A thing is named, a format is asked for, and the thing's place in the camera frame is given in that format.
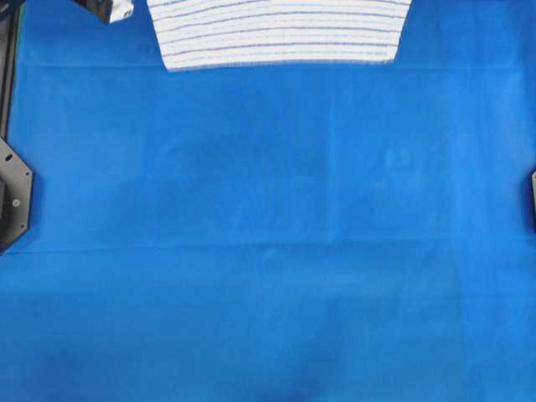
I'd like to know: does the white blue-striped towel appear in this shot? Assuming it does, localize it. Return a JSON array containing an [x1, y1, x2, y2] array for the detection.
[[147, 0, 411, 71]]

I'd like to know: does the blue table cloth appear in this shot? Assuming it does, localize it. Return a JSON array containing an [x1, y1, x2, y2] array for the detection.
[[1, 1, 535, 401]]

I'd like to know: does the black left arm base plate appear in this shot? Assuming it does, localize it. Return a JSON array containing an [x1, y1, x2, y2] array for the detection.
[[1, 138, 33, 254]]

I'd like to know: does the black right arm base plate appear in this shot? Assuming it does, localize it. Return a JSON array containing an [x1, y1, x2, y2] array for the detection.
[[530, 169, 536, 231]]

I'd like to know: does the black table edge rail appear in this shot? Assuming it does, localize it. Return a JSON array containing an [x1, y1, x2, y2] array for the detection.
[[1, 1, 23, 140]]

